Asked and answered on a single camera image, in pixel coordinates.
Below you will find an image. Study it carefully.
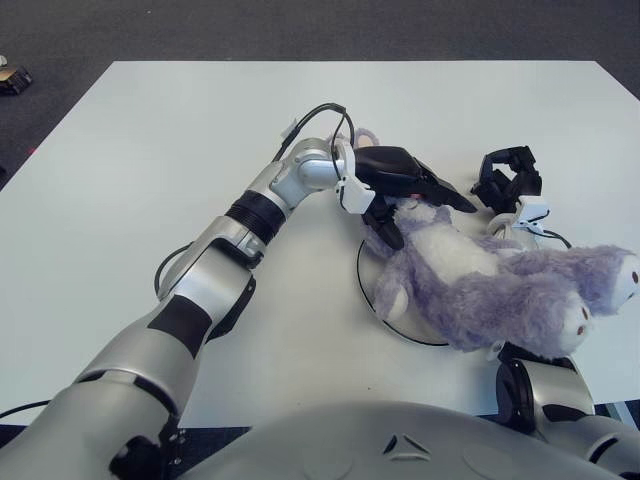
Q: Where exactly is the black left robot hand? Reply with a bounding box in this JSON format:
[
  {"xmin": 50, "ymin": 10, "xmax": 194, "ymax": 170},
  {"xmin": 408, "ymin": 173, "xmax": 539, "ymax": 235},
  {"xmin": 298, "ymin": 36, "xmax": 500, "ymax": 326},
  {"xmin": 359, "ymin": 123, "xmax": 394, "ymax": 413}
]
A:
[{"xmin": 349, "ymin": 144, "xmax": 479, "ymax": 250}]

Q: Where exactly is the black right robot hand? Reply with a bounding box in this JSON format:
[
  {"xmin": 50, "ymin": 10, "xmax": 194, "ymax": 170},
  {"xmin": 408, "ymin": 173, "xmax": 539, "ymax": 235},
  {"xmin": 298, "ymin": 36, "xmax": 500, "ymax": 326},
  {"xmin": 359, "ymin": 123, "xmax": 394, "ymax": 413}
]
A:
[{"xmin": 470, "ymin": 144, "xmax": 544, "ymax": 214}]

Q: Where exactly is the purple bunny plush doll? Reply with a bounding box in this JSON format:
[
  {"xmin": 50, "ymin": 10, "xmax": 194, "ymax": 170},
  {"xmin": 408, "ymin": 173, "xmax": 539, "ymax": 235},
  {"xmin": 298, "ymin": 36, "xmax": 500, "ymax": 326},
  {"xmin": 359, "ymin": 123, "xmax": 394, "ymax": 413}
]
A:
[{"xmin": 327, "ymin": 127, "xmax": 640, "ymax": 361}]

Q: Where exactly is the white plate with black rim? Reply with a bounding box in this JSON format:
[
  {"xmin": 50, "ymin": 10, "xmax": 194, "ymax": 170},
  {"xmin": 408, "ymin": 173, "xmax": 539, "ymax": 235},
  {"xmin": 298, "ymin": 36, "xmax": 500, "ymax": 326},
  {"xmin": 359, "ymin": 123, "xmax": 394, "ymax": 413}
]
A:
[{"xmin": 356, "ymin": 234, "xmax": 451, "ymax": 347}]

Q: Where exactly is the grey metal table leg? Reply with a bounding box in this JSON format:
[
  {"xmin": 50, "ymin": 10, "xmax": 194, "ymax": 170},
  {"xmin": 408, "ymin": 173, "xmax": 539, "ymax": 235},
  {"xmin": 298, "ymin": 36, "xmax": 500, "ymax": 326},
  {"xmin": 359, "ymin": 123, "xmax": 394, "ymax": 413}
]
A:
[{"xmin": 607, "ymin": 399, "xmax": 640, "ymax": 426}]

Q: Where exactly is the grey robot torso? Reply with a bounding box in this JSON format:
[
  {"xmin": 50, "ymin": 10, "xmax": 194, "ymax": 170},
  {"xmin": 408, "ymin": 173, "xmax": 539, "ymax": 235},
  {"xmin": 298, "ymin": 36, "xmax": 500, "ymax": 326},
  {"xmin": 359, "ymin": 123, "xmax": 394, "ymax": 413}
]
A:
[{"xmin": 174, "ymin": 398, "xmax": 640, "ymax": 480}]

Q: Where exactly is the black and yellow box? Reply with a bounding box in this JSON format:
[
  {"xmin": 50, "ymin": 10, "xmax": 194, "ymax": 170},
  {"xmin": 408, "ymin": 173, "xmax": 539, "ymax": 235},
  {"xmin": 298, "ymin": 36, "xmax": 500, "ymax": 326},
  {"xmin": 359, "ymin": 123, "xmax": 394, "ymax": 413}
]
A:
[{"xmin": 0, "ymin": 64, "xmax": 34, "ymax": 96}]

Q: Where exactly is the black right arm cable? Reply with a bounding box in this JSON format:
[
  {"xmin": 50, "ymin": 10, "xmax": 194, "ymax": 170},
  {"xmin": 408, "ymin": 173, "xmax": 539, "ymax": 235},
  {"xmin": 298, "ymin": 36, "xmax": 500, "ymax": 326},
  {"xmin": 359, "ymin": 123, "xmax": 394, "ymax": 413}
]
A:
[{"xmin": 542, "ymin": 227, "xmax": 574, "ymax": 249}]

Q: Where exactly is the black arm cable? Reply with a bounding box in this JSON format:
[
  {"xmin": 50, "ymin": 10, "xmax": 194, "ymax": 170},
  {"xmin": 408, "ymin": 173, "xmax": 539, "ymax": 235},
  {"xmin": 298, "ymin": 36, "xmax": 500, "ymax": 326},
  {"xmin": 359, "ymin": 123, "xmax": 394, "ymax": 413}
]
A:
[
  {"xmin": 542, "ymin": 227, "xmax": 574, "ymax": 249},
  {"xmin": 154, "ymin": 102, "xmax": 354, "ymax": 301}
]

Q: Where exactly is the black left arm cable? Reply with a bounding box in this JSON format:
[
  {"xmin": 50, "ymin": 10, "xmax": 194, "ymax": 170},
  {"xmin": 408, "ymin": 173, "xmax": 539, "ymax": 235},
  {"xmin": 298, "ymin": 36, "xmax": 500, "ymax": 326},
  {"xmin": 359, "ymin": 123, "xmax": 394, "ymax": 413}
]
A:
[{"xmin": 154, "ymin": 102, "xmax": 354, "ymax": 301}]

